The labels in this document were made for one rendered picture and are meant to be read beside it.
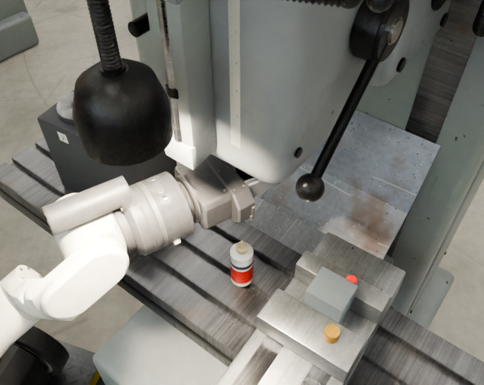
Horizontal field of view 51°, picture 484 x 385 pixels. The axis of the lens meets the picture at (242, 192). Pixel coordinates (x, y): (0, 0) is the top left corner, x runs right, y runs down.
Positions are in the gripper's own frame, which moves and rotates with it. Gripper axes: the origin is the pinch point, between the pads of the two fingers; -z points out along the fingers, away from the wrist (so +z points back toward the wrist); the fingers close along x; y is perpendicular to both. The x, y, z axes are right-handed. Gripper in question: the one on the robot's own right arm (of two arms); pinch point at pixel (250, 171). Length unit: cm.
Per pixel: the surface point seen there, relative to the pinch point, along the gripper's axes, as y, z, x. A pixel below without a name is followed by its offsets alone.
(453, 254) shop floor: 121, -111, 16
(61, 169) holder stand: 24, 20, 40
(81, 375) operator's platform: 82, 34, 27
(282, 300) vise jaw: 18.3, 0.5, -10.5
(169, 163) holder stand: 20.0, 1.6, 26.6
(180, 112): -18.7, 11.6, -5.4
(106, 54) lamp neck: -30.0, 18.6, -10.4
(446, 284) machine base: 102, -84, 2
